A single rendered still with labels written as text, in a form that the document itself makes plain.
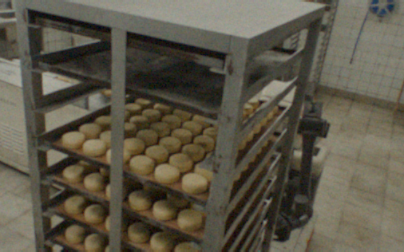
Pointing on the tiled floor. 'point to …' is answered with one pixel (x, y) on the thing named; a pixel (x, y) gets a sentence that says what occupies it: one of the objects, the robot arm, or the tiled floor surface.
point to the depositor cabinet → (15, 120)
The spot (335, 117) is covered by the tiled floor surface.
